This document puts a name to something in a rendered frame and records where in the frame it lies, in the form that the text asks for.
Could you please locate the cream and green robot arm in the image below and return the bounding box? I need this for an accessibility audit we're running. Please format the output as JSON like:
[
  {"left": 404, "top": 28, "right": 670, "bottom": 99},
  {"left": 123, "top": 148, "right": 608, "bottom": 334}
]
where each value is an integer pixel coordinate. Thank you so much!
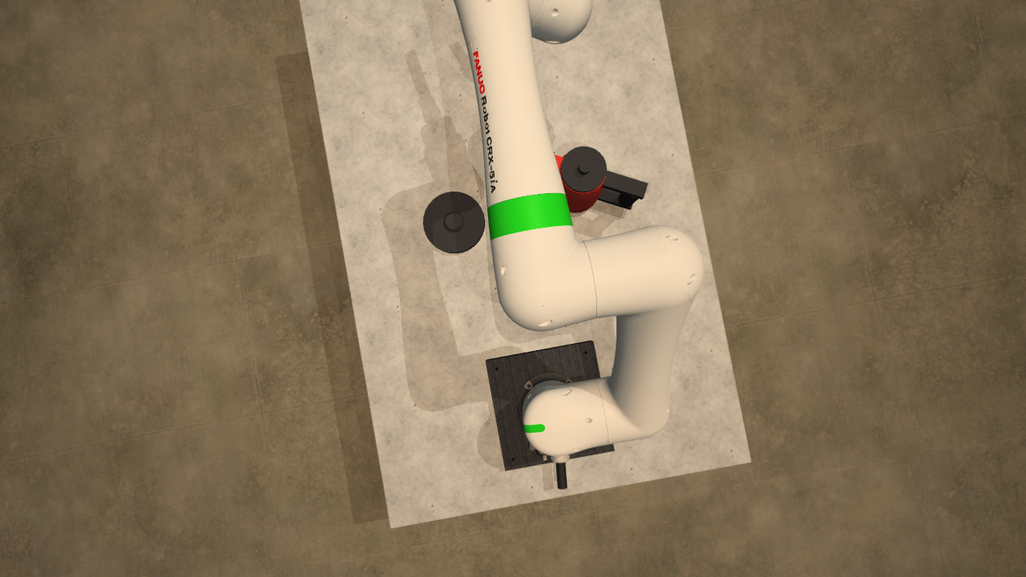
[{"left": 453, "top": 0, "right": 705, "bottom": 490}]

